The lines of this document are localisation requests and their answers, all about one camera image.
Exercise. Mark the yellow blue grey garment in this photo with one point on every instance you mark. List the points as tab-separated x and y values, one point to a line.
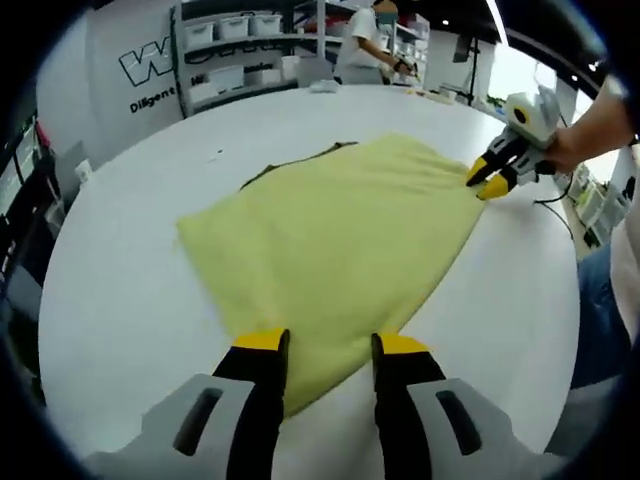
340	235

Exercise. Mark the white crumpled cloth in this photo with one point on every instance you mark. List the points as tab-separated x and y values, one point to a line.
324	86

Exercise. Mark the long ceiling light strip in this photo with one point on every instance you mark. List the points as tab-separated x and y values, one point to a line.
496	20

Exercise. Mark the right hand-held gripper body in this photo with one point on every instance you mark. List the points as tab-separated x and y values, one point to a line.
537	120

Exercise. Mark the person's right hand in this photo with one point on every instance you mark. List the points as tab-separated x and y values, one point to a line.
570	147

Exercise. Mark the grey metal storage shelf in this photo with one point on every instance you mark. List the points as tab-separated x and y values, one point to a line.
180	60

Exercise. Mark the red cloth item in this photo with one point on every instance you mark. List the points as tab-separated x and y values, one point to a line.
42	136

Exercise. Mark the grey board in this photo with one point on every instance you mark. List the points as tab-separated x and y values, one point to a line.
67	170

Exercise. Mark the person's blue jeans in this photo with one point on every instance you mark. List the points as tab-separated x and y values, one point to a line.
597	310

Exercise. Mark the black tripod stand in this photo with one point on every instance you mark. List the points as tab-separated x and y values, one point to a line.
472	70

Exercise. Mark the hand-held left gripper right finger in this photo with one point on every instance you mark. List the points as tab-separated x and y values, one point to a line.
425	425

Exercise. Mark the row of white storage bins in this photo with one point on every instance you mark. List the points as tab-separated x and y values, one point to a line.
235	27

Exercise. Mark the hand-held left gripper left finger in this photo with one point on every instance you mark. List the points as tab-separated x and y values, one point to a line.
215	425

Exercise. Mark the white paper cup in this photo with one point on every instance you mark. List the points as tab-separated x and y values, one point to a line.
84	171

